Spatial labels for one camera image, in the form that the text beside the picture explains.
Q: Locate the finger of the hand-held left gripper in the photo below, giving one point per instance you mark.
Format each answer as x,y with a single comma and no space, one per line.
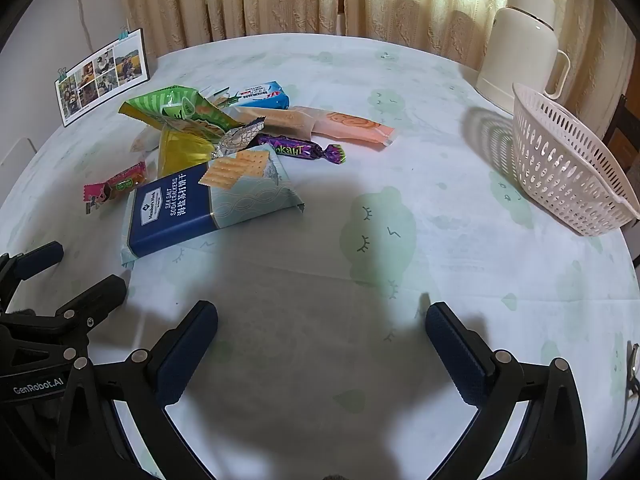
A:
42,254
100,294

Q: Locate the beige biscuit packet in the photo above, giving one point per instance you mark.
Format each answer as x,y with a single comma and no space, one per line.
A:
285,120

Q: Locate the teal binder clip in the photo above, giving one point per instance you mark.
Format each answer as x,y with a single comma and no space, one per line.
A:
62,74
122,34

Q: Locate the green snack bag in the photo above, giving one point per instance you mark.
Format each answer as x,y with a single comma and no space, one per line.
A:
170,110

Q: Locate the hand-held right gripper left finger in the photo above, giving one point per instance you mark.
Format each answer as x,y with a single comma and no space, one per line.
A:
190,345

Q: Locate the small pink candy packet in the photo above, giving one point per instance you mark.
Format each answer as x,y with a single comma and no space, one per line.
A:
120,182

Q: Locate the beige curtain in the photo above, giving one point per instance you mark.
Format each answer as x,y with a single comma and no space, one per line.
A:
400,0

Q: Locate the blue white snack packet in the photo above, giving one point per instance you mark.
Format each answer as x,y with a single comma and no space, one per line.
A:
265,94

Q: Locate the dark wooden chair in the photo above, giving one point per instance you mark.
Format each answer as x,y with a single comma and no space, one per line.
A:
622,130

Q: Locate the silver foil snack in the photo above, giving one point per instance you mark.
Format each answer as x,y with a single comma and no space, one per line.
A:
240,137

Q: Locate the wrist watch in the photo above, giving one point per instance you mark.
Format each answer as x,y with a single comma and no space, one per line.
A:
633,360

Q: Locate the pale translucent snack packet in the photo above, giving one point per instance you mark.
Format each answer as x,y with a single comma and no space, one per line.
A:
142,139

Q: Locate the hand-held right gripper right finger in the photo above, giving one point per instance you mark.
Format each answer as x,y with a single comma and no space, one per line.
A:
455,352

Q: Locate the yellow jelly cup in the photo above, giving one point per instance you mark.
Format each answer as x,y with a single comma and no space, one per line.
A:
182,154

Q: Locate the cream thermos jug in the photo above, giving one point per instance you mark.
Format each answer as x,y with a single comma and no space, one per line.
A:
515,45

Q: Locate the photo collage frame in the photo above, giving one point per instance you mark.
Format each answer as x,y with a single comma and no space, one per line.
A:
100,77

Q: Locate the purple candy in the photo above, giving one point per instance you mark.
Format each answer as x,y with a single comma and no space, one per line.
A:
290,149

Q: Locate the pink swirl snack packet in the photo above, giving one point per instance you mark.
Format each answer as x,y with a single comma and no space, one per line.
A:
350,127

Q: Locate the white plastic basket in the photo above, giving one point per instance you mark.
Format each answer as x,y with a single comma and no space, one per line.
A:
560,170

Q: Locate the large cracker packet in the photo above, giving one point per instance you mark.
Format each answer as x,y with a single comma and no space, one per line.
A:
170,210

